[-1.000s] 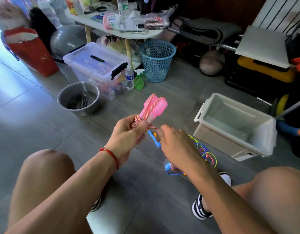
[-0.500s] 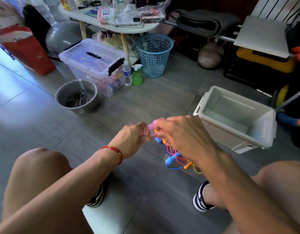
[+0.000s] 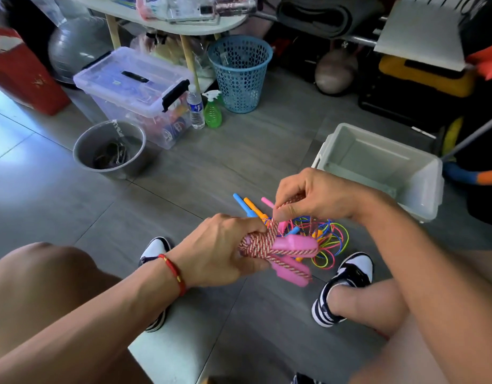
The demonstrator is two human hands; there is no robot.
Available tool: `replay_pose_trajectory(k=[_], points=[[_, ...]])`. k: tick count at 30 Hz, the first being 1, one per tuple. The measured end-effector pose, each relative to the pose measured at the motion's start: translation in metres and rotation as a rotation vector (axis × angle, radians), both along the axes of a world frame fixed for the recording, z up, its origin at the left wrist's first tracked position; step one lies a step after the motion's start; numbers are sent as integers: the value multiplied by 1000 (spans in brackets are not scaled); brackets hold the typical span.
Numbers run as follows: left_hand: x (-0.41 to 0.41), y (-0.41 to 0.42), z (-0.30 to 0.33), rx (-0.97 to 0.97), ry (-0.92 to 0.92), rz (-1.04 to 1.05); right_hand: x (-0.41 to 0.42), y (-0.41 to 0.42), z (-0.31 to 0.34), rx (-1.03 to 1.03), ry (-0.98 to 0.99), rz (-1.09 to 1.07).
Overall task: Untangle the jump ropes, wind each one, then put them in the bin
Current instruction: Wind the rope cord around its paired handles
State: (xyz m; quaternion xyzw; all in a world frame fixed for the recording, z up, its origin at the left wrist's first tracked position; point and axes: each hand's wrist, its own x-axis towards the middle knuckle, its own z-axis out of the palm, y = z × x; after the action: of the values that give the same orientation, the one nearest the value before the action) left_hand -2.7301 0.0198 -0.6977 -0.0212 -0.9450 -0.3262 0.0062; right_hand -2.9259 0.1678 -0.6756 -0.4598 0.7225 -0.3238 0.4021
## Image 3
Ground person's right hand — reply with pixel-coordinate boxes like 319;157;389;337
273;167;375;226

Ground person's left hand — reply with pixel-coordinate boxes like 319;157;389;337
167;213;273;290

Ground blue jump rope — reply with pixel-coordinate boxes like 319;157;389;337
233;193;343;269

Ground pink thick handled jump rope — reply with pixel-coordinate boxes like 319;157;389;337
238;202;321;288

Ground yellow rope orange handles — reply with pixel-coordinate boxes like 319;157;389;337
243;196;351;270

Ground white plastic bin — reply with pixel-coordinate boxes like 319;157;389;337
311;123;445;224

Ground person's left forearm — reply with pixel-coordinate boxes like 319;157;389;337
0;260;187;384

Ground person's right forearm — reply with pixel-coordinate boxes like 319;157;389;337
354;196;492;384

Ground person's right leg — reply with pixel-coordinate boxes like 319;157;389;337
326;252;492;384

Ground person's leg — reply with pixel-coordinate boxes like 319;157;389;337
0;242;163;373
326;252;492;384

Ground person's left leg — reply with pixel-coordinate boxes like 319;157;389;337
0;242;163;373

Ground black white left shoe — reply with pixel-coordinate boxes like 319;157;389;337
139;236;173;333

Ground black white shoe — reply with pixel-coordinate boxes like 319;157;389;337
310;252;375;329
139;236;173;333

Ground black white right shoe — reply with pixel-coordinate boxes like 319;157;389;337
310;252;375;329

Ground brown ball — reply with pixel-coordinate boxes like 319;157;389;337
315;47;361;97

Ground green spray bottle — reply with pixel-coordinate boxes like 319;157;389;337
203;90;225;130

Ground small plastic water bottle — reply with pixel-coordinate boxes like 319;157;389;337
187;85;206;130

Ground blue mesh plastic basket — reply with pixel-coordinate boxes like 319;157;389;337
207;35;274;115

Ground multicoloured hula hoop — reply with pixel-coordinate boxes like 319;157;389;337
442;116;492;186

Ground navy patterned shorts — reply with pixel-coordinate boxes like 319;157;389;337
290;372;327;384

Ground yellow black case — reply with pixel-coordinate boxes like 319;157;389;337
379;54;477;99

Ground white metal pole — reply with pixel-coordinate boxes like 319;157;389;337
442;111;492;161

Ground grey metal basin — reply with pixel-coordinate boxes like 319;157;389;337
72;118;149;181

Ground grey folded mat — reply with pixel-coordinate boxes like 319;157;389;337
274;0;387;38

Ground grey flat board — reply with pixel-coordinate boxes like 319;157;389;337
374;0;471;73

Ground clear bin with black latches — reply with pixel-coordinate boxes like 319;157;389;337
73;47;193;150

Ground black red inflatable toy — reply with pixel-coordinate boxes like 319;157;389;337
466;39;492;81

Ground clear plastic bag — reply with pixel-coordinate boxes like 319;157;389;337
204;0;259;19

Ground grey exercise ball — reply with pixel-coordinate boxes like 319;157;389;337
47;15;115;85

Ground pink white packet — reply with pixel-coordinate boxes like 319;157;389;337
136;0;171;21

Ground white round table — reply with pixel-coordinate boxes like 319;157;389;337
70;0;249;97

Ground red bag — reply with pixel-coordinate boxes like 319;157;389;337
0;23;71;117

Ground white plastic bag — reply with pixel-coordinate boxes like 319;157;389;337
30;0;75;25

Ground red string bracelet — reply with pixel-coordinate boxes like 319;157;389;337
158;252;188;298

